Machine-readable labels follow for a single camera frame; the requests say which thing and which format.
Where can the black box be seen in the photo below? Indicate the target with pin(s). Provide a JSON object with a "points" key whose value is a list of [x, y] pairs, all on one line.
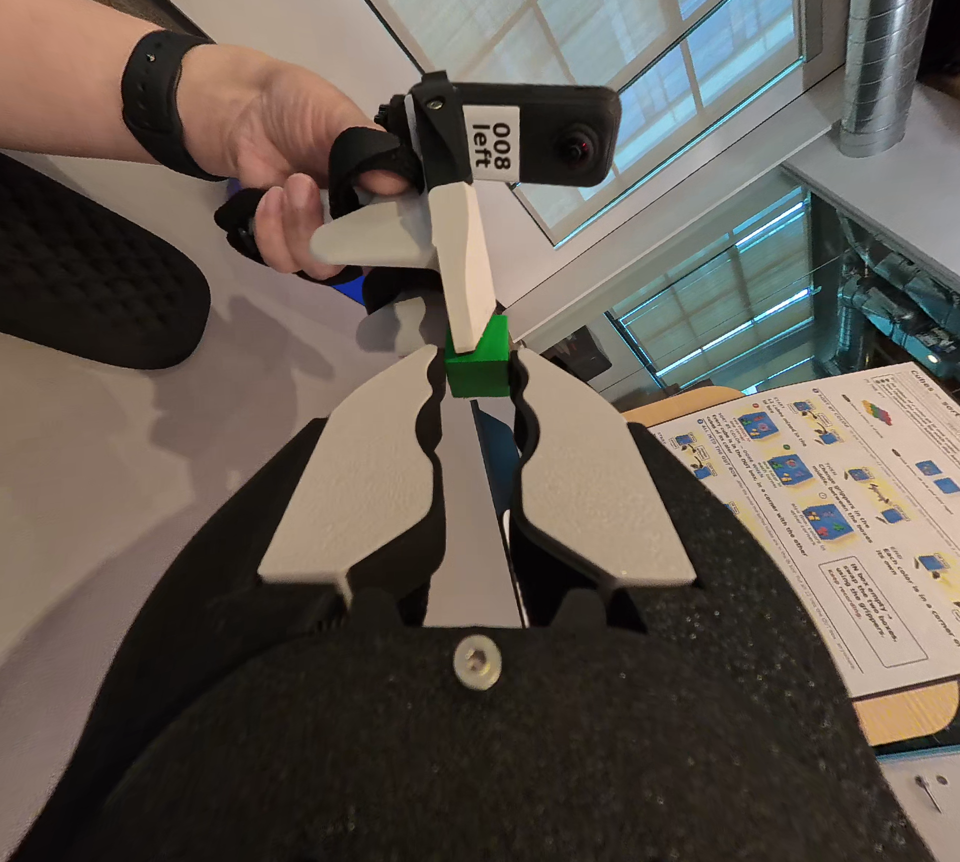
{"points": [[577, 352]]}

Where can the printed instruction sheet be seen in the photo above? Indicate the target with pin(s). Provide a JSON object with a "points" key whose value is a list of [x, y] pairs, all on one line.
{"points": [[825, 540]]}

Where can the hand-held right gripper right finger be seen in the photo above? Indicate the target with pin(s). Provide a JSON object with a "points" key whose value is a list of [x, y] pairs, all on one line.
{"points": [[600, 495]]}

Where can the green wooden cube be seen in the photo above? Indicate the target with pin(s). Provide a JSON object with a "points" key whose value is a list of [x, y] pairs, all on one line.
{"points": [[484, 371]]}

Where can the black chair armrest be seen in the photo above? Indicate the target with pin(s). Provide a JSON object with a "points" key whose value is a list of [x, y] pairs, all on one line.
{"points": [[90, 277]]}

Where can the person's left forearm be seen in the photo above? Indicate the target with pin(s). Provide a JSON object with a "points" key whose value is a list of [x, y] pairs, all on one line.
{"points": [[60, 67]]}

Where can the silver ventilation duct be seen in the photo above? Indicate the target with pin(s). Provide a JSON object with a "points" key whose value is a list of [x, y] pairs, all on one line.
{"points": [[889, 15]]}

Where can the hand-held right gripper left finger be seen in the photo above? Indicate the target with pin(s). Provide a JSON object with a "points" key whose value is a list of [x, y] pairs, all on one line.
{"points": [[360, 495]]}

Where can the black wristband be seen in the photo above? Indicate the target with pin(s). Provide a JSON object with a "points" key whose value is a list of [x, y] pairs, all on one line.
{"points": [[150, 105]]}

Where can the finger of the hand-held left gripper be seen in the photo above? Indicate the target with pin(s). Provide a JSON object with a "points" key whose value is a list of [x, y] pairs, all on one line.
{"points": [[465, 262], [401, 326]]}

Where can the black desk cover flap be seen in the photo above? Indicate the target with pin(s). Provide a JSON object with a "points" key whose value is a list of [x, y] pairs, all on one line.
{"points": [[499, 457]]}

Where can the person's left hand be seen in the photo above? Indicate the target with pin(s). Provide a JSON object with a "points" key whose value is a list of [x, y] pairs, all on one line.
{"points": [[255, 112]]}

